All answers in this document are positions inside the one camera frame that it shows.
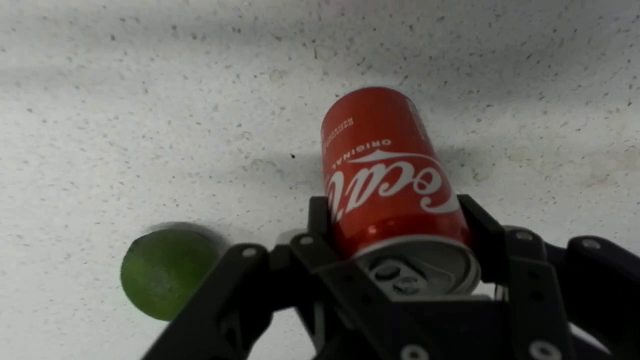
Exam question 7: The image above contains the red Coca-Cola can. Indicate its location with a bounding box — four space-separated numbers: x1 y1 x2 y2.
320 86 481 299

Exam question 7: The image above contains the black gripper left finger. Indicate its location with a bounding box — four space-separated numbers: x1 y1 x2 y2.
142 194 404 360

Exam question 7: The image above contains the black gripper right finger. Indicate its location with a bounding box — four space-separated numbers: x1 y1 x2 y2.
458 192 640 360

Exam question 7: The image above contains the green lime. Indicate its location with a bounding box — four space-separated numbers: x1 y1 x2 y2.
118 221 230 321

